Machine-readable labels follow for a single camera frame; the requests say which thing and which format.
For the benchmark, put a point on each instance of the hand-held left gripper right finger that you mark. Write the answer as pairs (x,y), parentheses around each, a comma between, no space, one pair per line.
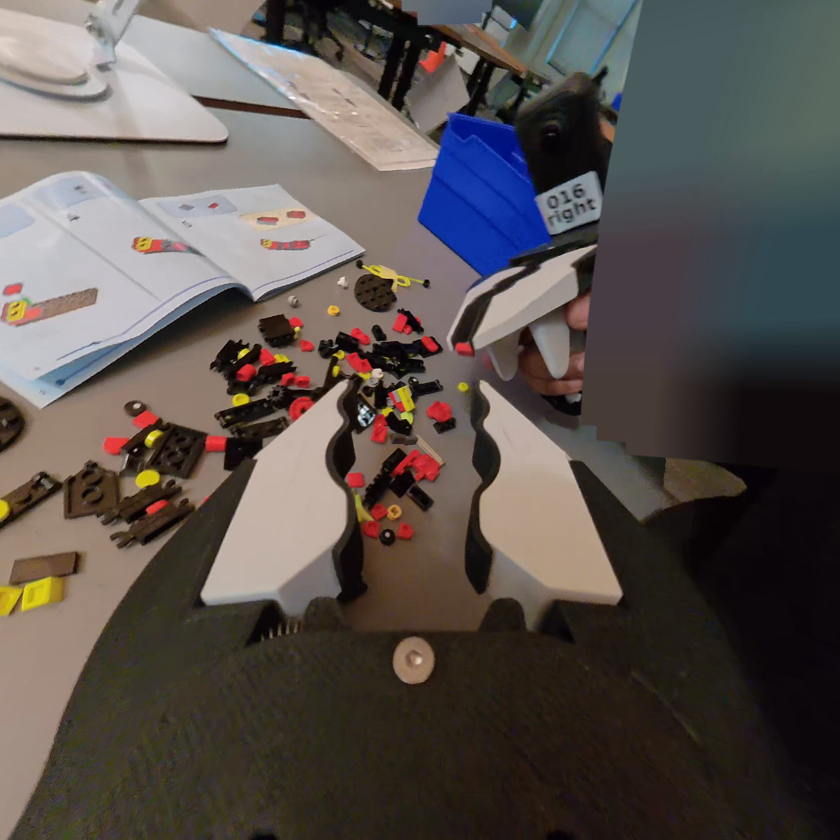
(544,518)

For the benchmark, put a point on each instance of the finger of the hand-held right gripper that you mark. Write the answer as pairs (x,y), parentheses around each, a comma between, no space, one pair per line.
(531,302)
(487,287)

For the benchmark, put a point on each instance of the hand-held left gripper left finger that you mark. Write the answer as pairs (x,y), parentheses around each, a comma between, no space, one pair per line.
(282,499)

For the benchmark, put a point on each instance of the pile of lego pieces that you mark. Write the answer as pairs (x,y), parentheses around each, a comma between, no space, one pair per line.
(177,449)

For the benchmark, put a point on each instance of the black round lego plate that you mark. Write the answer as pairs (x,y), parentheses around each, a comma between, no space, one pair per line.
(10,425)
(374,295)

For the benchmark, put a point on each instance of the dark brown lego tile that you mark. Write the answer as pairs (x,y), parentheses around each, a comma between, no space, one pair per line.
(43,568)

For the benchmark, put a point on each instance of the lego instruction booklet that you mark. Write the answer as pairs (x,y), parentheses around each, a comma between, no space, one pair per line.
(197,262)

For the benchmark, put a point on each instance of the yellow lego wedge plate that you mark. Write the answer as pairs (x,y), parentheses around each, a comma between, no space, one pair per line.
(43,592)

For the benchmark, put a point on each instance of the person's right hand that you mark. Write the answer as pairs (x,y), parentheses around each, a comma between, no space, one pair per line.
(551,386)

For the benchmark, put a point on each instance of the blue plastic bin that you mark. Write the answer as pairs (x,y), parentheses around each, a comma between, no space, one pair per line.
(472,197)

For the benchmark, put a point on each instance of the background wooden table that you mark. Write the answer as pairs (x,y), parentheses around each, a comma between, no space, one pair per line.
(489,51)

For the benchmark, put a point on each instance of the clear plastic document sleeve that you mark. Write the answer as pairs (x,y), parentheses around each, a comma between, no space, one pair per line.
(341,98)

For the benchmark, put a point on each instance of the white stand base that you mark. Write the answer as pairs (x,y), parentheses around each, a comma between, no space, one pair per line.
(151,98)

